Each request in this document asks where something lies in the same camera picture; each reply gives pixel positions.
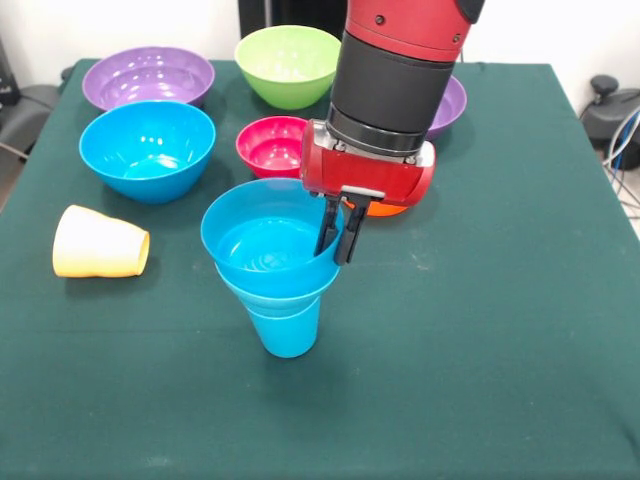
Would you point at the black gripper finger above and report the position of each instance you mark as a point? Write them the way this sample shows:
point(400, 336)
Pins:
point(327, 225)
point(350, 232)

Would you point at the purple plastic bowl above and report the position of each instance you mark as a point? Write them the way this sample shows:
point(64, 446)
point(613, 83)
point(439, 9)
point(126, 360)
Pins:
point(150, 75)
point(450, 110)

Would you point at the orange plastic bowl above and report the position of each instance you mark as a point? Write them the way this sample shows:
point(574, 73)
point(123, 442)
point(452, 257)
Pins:
point(385, 211)

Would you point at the large blue plastic bowl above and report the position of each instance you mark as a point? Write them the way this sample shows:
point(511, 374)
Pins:
point(145, 140)

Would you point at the yellow plastic cup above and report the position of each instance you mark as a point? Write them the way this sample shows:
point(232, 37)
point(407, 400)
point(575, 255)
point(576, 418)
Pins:
point(95, 245)

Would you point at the blue plastic cup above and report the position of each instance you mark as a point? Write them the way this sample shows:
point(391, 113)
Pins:
point(287, 335)

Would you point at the small blue plastic bowl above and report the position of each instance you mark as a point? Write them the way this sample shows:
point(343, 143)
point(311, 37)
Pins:
point(265, 245)

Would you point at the pink plastic bowl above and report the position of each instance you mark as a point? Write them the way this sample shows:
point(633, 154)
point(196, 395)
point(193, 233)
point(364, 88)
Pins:
point(270, 150)

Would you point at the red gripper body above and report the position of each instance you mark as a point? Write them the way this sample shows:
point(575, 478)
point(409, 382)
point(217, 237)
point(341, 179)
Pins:
point(370, 175)

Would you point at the dark green table cloth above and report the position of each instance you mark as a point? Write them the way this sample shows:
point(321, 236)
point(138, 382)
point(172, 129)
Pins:
point(300, 415)

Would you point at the cyan plastic bowl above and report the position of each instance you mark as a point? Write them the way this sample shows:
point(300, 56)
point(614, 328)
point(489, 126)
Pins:
point(280, 297)

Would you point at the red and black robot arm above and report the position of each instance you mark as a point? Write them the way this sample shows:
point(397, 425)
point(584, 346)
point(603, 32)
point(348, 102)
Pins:
point(395, 75)

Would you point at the green plastic bowl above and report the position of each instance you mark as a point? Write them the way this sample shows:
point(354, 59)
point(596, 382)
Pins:
point(285, 65)

